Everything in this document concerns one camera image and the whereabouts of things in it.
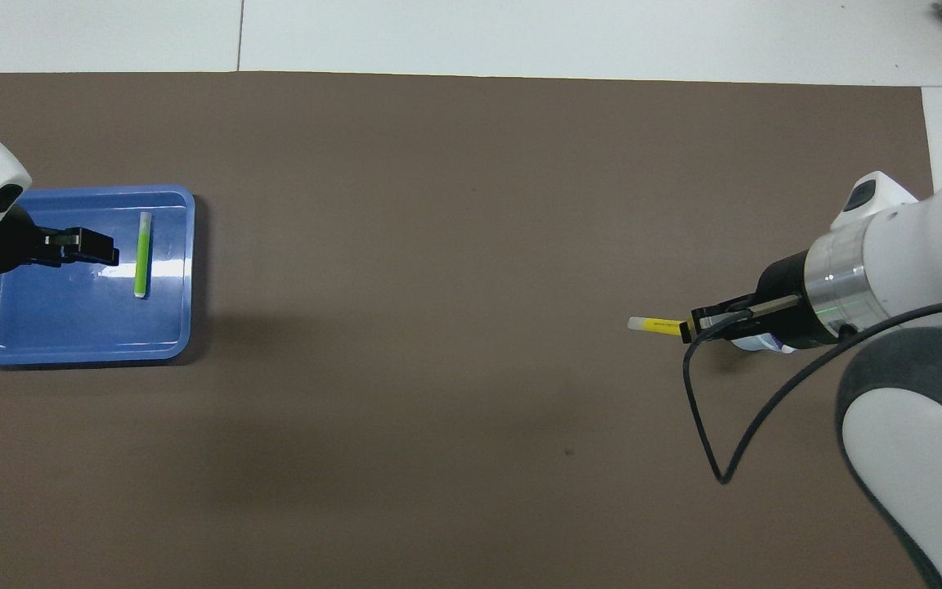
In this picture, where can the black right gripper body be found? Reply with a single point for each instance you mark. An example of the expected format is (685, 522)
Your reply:
(783, 298)

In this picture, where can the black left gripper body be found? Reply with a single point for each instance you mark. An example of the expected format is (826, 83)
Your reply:
(9, 245)

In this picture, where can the green marker pen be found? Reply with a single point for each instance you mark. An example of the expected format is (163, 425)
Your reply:
(142, 254)

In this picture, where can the yellow marker pen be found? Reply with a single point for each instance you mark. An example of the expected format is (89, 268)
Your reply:
(659, 325)

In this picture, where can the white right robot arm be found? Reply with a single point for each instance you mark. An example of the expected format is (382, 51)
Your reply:
(921, 270)

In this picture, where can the blue plastic tray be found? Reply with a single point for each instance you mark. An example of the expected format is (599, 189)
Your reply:
(70, 319)

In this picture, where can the clear plastic cup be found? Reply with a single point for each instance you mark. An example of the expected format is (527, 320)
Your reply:
(753, 343)

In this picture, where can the brown table mat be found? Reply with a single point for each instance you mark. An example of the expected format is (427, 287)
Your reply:
(438, 245)

